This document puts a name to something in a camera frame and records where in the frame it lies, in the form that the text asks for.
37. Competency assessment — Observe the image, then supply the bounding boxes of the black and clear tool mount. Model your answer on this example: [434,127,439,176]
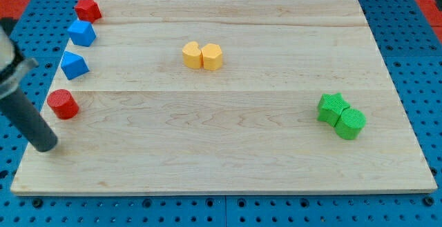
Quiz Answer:
[1,43,39,99]

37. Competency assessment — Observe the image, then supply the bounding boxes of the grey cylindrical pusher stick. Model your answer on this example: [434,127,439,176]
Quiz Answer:
[1,88,58,152]

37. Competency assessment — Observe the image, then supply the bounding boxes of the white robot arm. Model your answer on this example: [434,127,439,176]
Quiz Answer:
[1,30,58,152]

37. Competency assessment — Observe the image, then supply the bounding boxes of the yellow heart block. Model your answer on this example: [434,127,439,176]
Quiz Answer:
[182,41,202,69]

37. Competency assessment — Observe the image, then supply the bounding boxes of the red cylinder block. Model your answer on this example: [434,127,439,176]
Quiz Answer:
[46,89,79,119]

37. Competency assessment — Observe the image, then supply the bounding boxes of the blue triangle block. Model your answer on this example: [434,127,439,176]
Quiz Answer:
[61,51,89,80]

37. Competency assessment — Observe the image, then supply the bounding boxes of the blue cube block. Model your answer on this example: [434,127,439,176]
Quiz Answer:
[68,20,96,47]

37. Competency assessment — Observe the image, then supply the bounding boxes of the red star block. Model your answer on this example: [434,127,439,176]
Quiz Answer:
[74,0,102,23]

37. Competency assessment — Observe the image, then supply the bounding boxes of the wooden board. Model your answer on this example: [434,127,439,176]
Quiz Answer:
[10,0,437,196]

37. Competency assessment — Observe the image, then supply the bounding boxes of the yellow hexagon block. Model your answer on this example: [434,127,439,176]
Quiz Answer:
[201,43,223,70]

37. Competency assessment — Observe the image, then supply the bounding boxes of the green star block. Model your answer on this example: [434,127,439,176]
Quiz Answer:
[317,92,350,127]

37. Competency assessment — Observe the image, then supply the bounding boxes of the green cylinder block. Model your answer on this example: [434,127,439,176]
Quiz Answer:
[334,108,366,140]

